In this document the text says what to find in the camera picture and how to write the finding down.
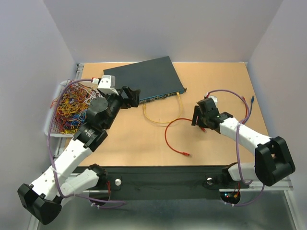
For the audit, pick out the white perforated plastic basket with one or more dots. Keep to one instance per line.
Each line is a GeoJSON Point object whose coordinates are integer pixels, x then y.
{"type": "Point", "coordinates": [64, 120]}

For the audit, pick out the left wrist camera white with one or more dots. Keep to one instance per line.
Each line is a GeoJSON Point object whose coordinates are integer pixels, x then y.
{"type": "Point", "coordinates": [106, 84]}

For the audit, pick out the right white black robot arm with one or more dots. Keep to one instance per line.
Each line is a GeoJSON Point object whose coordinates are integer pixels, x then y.
{"type": "Point", "coordinates": [272, 158]}

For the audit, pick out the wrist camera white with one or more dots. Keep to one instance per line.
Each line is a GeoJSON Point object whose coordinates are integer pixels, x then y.
{"type": "Point", "coordinates": [106, 84]}
{"type": "Point", "coordinates": [214, 98]}

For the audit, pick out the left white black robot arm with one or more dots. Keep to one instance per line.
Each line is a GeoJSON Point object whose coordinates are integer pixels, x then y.
{"type": "Point", "coordinates": [45, 196]}

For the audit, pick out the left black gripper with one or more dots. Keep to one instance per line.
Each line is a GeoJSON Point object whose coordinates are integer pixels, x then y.
{"type": "Point", "coordinates": [134, 97]}

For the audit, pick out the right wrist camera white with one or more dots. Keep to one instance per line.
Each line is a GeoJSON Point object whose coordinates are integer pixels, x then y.
{"type": "Point", "coordinates": [214, 98]}

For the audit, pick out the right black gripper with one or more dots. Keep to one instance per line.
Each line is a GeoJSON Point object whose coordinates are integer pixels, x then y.
{"type": "Point", "coordinates": [196, 113]}

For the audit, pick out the dark blue network switch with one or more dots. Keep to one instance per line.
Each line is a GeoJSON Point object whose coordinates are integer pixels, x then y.
{"type": "Point", "coordinates": [156, 78]}

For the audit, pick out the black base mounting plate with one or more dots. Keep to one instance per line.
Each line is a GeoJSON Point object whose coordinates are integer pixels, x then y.
{"type": "Point", "coordinates": [169, 182]}

